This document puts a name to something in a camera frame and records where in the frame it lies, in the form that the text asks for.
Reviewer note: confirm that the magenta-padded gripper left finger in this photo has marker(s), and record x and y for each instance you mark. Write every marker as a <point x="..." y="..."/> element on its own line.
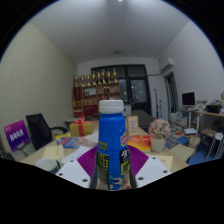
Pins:
<point x="74" y="172"/>

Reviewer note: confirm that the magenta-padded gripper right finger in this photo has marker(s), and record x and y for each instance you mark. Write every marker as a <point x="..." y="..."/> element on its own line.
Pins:
<point x="153" y="170"/>

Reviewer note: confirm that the blue drink bottle white cap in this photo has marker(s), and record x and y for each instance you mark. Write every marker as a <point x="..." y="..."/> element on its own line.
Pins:
<point x="112" y="140"/>

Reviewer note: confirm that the colourful magazine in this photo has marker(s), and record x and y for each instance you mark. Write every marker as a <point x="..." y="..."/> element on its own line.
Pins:
<point x="68" y="142"/>

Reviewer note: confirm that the orange yellow book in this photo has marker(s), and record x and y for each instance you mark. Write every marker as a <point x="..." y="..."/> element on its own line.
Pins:
<point x="140" y="142"/>

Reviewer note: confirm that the pink flowers in white pot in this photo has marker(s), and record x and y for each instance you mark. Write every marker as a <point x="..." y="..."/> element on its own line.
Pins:
<point x="159" y="131"/>

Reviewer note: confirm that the yellow gift box red ribbon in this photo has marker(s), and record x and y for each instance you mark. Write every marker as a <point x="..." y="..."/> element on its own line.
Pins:
<point x="81" y="128"/>

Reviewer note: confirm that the orange standing card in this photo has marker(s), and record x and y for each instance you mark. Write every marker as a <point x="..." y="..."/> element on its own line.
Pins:
<point x="132" y="125"/>

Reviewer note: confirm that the stack of books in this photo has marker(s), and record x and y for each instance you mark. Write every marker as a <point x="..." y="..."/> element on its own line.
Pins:
<point x="176" y="122"/>

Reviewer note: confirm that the black office chair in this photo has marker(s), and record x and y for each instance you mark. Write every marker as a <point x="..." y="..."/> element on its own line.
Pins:
<point x="38" y="130"/>

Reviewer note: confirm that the brown wooden stool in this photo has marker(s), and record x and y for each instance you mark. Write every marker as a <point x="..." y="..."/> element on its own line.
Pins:
<point x="206" y="133"/>

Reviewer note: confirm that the black tripod stand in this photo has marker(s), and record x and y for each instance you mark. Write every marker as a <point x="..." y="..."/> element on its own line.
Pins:
<point x="156" y="103"/>

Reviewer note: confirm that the purple sign board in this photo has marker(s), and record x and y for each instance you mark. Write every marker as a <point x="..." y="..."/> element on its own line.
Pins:
<point x="16" y="135"/>

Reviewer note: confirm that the white round stool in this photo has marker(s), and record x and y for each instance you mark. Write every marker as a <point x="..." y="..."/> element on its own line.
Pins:
<point x="216" y="143"/>

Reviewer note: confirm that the wooden shelf unit with trophies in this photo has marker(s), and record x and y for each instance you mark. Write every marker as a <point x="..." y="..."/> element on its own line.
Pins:
<point x="91" y="96"/>

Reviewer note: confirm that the black computer monitor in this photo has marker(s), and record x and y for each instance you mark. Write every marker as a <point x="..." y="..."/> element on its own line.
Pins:
<point x="188" y="99"/>

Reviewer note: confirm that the wooden side desk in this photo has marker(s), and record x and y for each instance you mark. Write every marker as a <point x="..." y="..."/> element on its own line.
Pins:
<point x="210" y="114"/>

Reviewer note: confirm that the dark glass door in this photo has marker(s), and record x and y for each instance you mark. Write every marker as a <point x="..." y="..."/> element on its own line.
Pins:
<point x="138" y="90"/>

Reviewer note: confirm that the white wall air conditioner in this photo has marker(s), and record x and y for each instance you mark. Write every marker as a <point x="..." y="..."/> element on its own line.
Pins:
<point x="166" y="64"/>

